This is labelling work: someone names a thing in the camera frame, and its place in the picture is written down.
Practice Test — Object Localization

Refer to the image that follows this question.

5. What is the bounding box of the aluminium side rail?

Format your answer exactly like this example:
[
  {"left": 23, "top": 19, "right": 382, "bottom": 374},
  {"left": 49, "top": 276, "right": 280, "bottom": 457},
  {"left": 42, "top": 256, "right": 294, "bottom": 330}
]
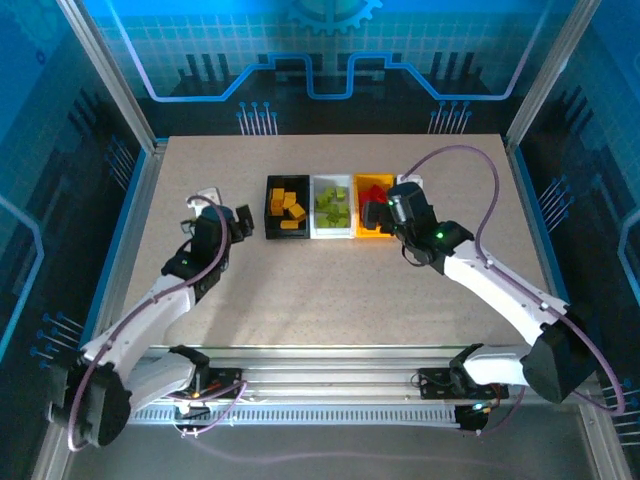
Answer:
[{"left": 82, "top": 141, "right": 169, "bottom": 346}]

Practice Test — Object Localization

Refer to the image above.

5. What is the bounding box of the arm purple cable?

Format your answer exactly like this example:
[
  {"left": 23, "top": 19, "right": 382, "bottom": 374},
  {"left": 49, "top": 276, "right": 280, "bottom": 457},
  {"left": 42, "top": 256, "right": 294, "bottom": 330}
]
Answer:
[
  {"left": 66, "top": 197, "right": 249, "bottom": 451},
  {"left": 403, "top": 143, "right": 626, "bottom": 439}
]

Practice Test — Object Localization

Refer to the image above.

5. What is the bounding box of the yellow plastic bin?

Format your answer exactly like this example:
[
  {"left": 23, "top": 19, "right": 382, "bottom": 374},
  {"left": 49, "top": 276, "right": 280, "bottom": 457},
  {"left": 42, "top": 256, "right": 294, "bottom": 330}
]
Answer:
[{"left": 352, "top": 172, "right": 401, "bottom": 240}]

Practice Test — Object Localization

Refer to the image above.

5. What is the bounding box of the black plastic bin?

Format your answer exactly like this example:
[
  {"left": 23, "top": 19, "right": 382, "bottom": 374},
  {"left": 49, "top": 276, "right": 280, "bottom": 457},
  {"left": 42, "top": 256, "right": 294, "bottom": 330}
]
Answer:
[{"left": 263, "top": 174, "right": 311, "bottom": 240}]

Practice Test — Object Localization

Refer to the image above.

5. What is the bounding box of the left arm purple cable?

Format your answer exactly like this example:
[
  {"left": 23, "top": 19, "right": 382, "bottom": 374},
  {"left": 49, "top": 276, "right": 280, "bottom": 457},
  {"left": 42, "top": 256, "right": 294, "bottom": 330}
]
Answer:
[{"left": 66, "top": 197, "right": 249, "bottom": 451}]

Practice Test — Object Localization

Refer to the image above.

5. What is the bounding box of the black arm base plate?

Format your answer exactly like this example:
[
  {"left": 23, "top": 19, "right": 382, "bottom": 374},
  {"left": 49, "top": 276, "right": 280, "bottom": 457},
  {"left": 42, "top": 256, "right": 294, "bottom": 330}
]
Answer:
[
  {"left": 417, "top": 367, "right": 510, "bottom": 401},
  {"left": 151, "top": 367, "right": 245, "bottom": 400}
]

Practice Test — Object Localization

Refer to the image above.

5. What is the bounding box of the white plastic bin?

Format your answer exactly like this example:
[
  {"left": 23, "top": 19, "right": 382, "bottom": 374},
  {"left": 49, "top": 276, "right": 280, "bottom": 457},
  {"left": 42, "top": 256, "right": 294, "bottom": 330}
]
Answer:
[{"left": 308, "top": 173, "right": 356, "bottom": 240}]

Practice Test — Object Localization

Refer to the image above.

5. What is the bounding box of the aluminium frame with rails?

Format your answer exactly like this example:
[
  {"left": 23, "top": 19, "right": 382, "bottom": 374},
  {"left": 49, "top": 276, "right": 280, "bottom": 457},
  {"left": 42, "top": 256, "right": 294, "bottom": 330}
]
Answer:
[{"left": 29, "top": 343, "right": 634, "bottom": 480}]

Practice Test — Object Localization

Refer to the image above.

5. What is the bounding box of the grey slotted cable duct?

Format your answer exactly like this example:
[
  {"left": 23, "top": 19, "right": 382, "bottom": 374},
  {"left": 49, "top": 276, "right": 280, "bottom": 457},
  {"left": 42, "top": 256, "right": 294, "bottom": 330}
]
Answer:
[{"left": 127, "top": 407, "right": 459, "bottom": 427}]

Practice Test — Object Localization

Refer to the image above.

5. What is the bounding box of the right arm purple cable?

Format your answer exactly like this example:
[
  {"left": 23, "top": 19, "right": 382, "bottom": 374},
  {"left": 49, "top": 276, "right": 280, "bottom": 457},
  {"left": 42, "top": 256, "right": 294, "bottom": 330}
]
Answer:
[{"left": 403, "top": 143, "right": 626, "bottom": 439}]

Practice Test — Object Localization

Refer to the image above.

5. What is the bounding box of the aluminium corner post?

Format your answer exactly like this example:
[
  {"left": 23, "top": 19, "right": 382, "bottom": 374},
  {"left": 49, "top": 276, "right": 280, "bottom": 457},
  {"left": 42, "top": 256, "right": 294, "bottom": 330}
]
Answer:
[
  {"left": 55, "top": 0, "right": 170, "bottom": 154},
  {"left": 503, "top": 0, "right": 605, "bottom": 150}
]

